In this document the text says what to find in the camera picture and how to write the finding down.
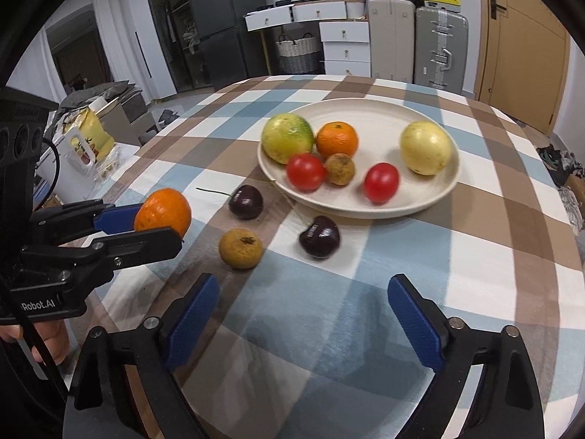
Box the yellow black shoe box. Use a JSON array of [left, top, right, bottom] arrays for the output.
[[422, 0, 461, 13]]

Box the small red tomato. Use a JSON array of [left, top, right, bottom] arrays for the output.
[[286, 154, 326, 192]]

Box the dark cherry right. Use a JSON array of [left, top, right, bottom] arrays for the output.
[[272, 181, 342, 260]]

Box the white drawer desk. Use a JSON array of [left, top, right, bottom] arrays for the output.
[[245, 0, 371, 77]]

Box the woven laundry basket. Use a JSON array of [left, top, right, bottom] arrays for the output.
[[277, 33, 321, 74]]

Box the black refrigerator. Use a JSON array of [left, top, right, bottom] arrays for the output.
[[188, 0, 268, 90]]

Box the brown longan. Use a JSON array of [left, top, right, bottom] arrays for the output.
[[324, 154, 355, 186], [218, 228, 264, 270]]

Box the yellow passion fruit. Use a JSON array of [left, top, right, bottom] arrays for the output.
[[400, 121, 451, 176]]

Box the yellow snack bag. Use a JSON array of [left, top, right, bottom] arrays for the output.
[[63, 107, 115, 162]]

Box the silver aluminium suitcase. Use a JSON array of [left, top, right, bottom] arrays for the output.
[[414, 7, 469, 94]]

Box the left hand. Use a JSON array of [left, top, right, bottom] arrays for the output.
[[0, 320, 69, 365]]

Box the checkered tablecloth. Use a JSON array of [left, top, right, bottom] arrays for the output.
[[69, 75, 584, 438]]

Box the dark cherry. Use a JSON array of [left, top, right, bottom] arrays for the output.
[[272, 181, 342, 260], [197, 184, 264, 220]]

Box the beige suitcase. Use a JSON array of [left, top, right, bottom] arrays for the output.
[[367, 0, 415, 83]]

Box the orange mandarin on plate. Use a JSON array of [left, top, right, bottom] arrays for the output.
[[315, 121, 359, 160]]

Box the dark cherry left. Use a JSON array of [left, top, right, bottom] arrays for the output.
[[197, 184, 264, 220]]

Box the orange mandarin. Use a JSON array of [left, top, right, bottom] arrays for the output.
[[315, 121, 359, 160], [133, 188, 191, 238]]

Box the green passion fruit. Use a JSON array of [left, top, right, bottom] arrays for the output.
[[261, 113, 314, 165]]

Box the wooden door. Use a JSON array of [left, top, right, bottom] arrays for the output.
[[476, 0, 570, 135]]

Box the large red tomato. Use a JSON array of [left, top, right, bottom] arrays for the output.
[[363, 162, 400, 204]]

